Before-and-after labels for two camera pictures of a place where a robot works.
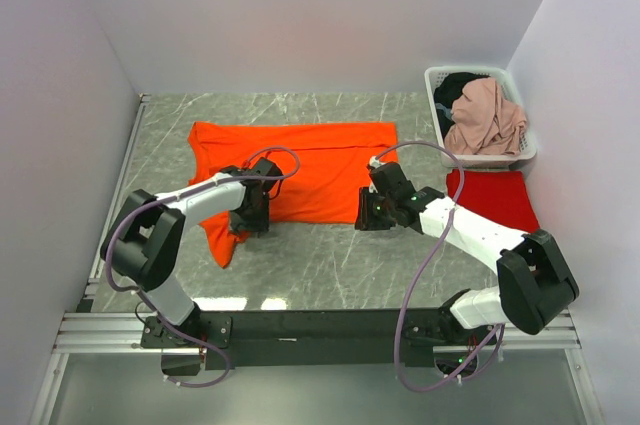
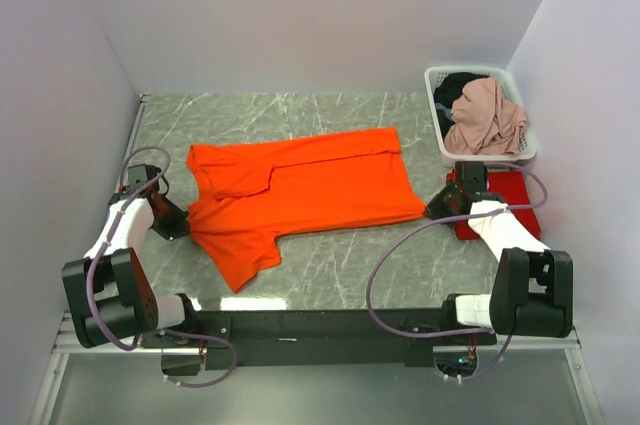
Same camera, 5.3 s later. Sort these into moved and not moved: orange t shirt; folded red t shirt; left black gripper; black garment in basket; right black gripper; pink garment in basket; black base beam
Moved: left black gripper; orange t shirt; right black gripper
Not moved: pink garment in basket; folded red t shirt; black base beam; black garment in basket
